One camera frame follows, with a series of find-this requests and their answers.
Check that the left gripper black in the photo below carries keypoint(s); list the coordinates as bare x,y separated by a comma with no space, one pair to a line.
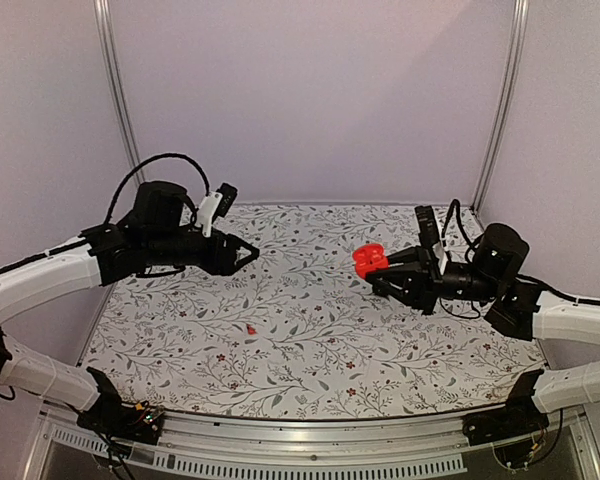
226,265

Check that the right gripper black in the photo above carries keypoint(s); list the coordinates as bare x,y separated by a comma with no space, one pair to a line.
421,283

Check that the red round charging case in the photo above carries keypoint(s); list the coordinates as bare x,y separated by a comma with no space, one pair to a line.
369,258

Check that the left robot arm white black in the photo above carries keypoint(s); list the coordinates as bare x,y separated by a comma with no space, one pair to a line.
164,229

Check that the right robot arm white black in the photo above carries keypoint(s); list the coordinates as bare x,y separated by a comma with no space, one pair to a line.
519,306

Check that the floral patterned table mat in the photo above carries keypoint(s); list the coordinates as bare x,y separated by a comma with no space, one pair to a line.
325,345

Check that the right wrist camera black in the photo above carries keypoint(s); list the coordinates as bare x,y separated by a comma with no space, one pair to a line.
431,237

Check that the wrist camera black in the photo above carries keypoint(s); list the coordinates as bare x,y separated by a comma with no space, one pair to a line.
214,205
431,237

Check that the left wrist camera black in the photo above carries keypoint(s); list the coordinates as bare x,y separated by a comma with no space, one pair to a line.
214,205

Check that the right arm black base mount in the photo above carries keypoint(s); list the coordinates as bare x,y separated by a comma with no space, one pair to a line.
518,416

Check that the aluminium rail base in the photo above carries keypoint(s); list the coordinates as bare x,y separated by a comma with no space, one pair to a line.
196,446

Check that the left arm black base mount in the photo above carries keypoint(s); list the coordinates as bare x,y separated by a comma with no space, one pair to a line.
110,416

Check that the aluminium frame post left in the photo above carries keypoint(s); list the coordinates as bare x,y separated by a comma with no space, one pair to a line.
104,25

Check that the aluminium frame post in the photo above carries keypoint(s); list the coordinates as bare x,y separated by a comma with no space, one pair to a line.
506,95
104,25

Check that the aluminium frame post right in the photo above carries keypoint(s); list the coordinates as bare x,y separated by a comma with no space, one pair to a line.
506,95

